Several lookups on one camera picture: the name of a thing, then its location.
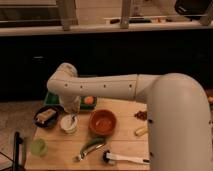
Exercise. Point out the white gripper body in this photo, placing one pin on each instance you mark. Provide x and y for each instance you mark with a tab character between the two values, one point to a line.
72	106

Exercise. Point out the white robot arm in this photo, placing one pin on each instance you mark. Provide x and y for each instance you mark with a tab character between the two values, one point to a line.
179	116

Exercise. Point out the white paper cup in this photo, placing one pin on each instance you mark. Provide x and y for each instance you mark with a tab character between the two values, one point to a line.
65	125

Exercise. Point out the green plastic cup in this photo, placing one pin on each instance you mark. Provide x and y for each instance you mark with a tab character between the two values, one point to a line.
38	147

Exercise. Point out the black bowl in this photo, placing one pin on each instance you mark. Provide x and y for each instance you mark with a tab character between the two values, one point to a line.
49	124

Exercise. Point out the orange round fruit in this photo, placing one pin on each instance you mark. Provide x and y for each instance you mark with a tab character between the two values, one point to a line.
88	100

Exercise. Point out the green plastic tray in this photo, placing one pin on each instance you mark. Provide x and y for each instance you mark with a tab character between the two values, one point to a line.
61	93

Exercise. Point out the brown sponge block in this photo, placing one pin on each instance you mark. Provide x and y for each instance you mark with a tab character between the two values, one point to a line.
45	115

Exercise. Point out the orange bowl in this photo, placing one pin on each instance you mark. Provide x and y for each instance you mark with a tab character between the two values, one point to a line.
102	122

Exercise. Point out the green chili pepper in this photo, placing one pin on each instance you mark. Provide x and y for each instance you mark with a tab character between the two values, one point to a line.
93	141

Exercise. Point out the silver metal spoon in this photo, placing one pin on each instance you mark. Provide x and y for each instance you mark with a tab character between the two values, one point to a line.
82	155

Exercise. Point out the black stand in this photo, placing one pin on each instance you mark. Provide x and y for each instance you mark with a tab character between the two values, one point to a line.
16	148

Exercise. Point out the dark red grape bunch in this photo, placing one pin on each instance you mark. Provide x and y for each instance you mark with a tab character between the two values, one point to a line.
141	115

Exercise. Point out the white handled dish brush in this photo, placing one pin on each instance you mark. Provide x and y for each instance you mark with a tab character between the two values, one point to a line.
112	158

